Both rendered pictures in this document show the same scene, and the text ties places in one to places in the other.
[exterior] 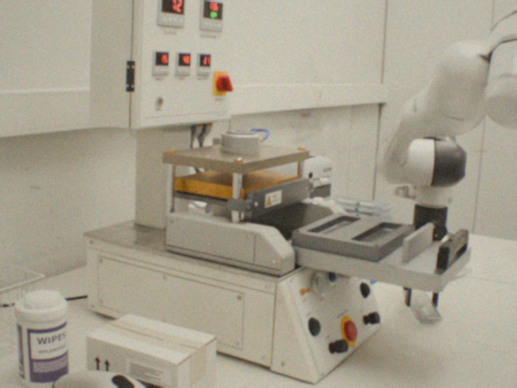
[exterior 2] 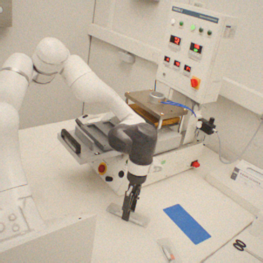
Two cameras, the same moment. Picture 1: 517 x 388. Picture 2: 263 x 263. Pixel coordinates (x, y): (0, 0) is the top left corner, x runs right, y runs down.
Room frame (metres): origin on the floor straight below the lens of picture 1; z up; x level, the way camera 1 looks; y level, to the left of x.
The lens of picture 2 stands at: (1.64, -1.25, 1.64)
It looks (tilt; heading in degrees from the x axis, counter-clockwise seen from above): 28 degrees down; 108
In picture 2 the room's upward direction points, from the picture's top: 10 degrees clockwise
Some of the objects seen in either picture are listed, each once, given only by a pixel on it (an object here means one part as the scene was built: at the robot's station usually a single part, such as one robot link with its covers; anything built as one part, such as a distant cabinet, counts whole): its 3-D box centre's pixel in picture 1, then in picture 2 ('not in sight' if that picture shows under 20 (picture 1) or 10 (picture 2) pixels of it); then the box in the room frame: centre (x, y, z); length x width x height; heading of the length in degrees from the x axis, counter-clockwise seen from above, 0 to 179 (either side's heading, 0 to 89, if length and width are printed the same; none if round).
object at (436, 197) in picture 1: (422, 191); (145, 164); (1.43, -0.36, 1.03); 0.13 x 0.12 x 0.05; 179
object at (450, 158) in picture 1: (440, 153); (132, 138); (1.36, -0.37, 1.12); 0.18 x 0.10 x 0.13; 172
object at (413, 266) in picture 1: (379, 245); (98, 138); (1.16, -0.22, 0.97); 0.30 x 0.22 x 0.08; 60
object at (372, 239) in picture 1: (355, 234); (107, 134); (1.18, -0.18, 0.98); 0.20 x 0.17 x 0.03; 150
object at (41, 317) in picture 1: (42, 338); not in sight; (0.99, 0.35, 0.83); 0.09 x 0.09 x 0.15
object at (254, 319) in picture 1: (241, 280); (146, 151); (1.32, 0.03, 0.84); 0.53 x 0.37 x 0.17; 60
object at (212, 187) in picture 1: (241, 172); (155, 110); (1.32, 0.04, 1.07); 0.22 x 0.17 x 0.10; 150
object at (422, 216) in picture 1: (429, 225); (135, 180); (1.41, -0.38, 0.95); 0.08 x 0.08 x 0.09
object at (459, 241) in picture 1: (453, 247); (70, 140); (1.09, -0.34, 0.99); 0.15 x 0.02 x 0.04; 150
